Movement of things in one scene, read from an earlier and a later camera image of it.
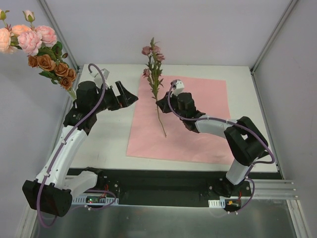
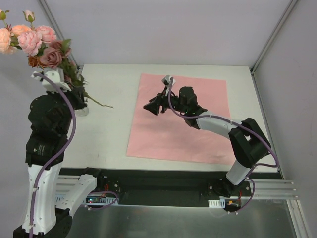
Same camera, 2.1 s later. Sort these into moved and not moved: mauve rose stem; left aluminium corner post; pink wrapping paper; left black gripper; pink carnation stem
Moved: mauve rose stem; left black gripper
Not moved: pink carnation stem; left aluminium corner post; pink wrapping paper
